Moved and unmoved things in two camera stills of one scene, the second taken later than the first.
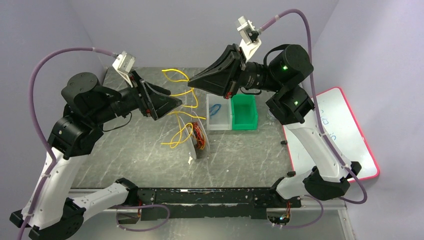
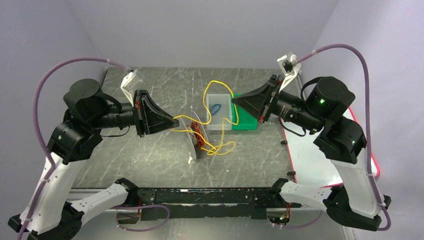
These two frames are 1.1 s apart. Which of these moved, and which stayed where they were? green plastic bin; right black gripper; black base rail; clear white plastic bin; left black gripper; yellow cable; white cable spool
Moved: right black gripper; yellow cable; left black gripper
Stayed: clear white plastic bin; green plastic bin; black base rail; white cable spool
